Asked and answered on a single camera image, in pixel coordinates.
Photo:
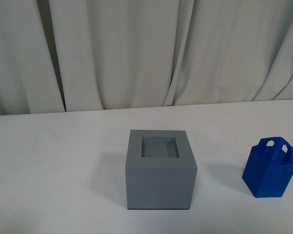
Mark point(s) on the gray square base block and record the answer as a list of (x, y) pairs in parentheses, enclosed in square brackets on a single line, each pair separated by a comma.
[(160, 170)]

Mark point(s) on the blue hexagonal part with handle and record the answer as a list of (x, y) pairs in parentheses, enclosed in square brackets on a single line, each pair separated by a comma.
[(269, 167)]

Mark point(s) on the white curtain backdrop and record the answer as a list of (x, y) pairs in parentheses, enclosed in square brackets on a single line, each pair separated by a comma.
[(80, 55)]

